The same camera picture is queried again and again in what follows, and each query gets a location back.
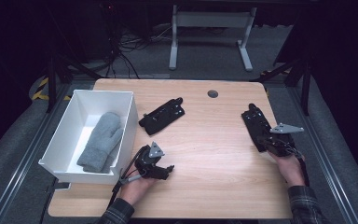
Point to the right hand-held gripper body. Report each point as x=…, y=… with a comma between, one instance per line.
x=281, y=144

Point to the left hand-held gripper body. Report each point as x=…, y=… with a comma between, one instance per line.
x=146, y=165

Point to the black glove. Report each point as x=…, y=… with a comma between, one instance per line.
x=254, y=123
x=161, y=116

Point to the plain grey mitten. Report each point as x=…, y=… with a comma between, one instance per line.
x=101, y=140

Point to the white box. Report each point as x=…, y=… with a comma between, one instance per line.
x=74, y=130

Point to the black metal stand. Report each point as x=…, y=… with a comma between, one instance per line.
x=52, y=84
x=305, y=90

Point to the round grey table grommet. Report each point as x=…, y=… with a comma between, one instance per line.
x=213, y=94

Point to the yellow black floor tape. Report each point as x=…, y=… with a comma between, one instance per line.
x=42, y=90

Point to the aluminium floor rail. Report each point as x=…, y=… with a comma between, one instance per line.
x=28, y=155
x=323, y=149

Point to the white desk frame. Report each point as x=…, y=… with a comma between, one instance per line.
x=211, y=19

